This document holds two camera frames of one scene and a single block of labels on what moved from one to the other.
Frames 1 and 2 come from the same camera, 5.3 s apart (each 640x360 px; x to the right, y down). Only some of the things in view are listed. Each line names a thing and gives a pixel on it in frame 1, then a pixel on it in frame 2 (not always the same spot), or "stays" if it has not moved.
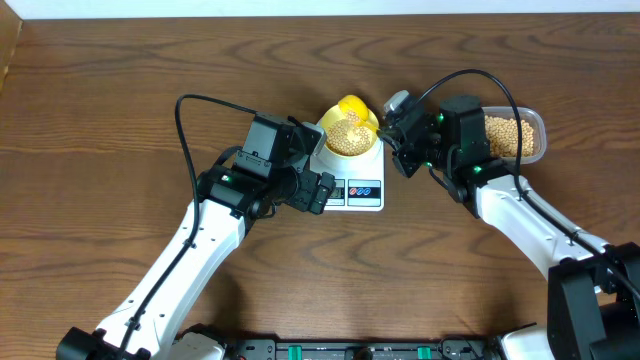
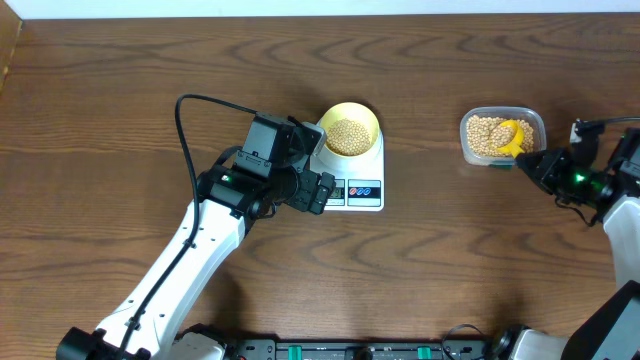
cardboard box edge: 10,30 stays
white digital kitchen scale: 359,183 stays
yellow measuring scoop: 356,110 to 516,146
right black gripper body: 427,151 to 576,182
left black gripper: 302,200 stays
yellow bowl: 348,135 stays
